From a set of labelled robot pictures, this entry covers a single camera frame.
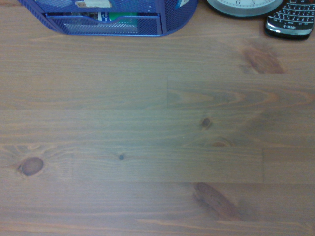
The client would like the black keypad mobile phone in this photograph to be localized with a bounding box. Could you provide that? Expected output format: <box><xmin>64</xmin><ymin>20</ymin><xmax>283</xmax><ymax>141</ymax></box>
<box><xmin>264</xmin><ymin>0</ymin><xmax>315</xmax><ymax>41</ymax></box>

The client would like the blue mesh desk organizer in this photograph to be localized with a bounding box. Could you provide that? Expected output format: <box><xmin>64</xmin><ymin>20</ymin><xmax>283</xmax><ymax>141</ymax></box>
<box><xmin>16</xmin><ymin>0</ymin><xmax>199</xmax><ymax>37</ymax></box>

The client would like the green card in organizer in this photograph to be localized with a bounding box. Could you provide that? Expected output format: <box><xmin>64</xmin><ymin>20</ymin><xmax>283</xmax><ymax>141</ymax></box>
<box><xmin>108</xmin><ymin>12</ymin><xmax>138</xmax><ymax>27</ymax></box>

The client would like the round silver wall clock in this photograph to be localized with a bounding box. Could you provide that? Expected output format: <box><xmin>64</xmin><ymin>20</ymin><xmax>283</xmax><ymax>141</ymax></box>
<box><xmin>205</xmin><ymin>0</ymin><xmax>284</xmax><ymax>18</ymax></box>

